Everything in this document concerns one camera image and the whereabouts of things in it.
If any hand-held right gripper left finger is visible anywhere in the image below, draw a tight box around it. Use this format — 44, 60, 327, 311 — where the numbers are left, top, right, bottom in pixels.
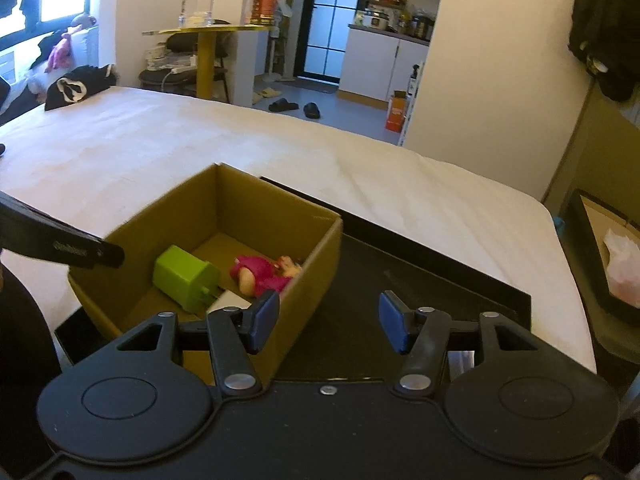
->
107, 290, 281, 401

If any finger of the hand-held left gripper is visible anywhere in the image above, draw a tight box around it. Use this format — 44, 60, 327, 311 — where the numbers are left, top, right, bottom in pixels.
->
0, 192, 125, 271

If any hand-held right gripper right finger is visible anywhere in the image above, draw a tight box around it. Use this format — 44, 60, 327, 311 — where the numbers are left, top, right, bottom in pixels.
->
378, 291, 538, 400

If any brown cardboard box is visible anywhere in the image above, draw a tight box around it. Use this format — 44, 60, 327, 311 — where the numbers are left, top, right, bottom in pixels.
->
67, 162, 343, 386

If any pink doll figurine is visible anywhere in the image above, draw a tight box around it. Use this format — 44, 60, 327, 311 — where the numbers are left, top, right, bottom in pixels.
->
230, 255, 303, 300

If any black rectangular tray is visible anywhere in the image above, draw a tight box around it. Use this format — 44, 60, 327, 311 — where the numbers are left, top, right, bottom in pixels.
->
54, 176, 531, 386

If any green plug charger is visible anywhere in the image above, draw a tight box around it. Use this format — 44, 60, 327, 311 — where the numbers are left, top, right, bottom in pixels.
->
152, 245, 222, 316

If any black cloth with white print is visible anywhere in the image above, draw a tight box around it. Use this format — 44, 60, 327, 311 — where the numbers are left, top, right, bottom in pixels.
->
44, 64, 118, 112

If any white bed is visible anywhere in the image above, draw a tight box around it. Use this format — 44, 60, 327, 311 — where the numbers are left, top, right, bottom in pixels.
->
0, 85, 598, 376

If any black chair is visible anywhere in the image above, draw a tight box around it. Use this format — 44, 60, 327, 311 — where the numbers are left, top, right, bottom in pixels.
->
139, 32, 233, 103

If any pink plush toy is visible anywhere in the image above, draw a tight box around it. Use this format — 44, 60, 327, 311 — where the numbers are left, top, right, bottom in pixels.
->
45, 12, 98, 73

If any black framed shallow box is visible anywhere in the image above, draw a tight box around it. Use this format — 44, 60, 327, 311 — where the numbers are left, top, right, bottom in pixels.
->
560, 189, 640, 311

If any orange carton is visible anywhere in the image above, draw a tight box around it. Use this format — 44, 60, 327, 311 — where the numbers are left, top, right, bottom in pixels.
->
385, 91, 408, 133

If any pile of white items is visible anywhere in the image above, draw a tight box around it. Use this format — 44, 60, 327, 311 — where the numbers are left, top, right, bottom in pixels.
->
145, 47, 198, 73

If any yellow round table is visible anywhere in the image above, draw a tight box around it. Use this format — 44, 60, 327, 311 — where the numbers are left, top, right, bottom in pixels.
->
142, 22, 278, 101

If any white plastic bag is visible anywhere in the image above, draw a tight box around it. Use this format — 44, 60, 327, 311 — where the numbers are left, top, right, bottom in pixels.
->
602, 227, 640, 301

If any white kitchen cabinet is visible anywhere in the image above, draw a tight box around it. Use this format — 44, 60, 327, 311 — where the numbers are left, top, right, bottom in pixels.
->
339, 25, 431, 108

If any brown cardboard sheet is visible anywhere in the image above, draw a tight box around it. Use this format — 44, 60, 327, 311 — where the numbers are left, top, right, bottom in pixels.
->
542, 95, 640, 211

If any white standing fan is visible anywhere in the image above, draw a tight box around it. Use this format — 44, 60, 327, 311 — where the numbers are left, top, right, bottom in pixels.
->
245, 0, 293, 83

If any black framed glass door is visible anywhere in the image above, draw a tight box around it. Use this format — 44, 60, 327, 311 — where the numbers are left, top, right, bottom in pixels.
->
292, 0, 368, 86

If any red box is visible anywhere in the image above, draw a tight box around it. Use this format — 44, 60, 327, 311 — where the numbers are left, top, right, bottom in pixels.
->
250, 0, 278, 26

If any black hanging clothing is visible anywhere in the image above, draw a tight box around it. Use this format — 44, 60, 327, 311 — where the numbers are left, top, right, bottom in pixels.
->
568, 0, 640, 103

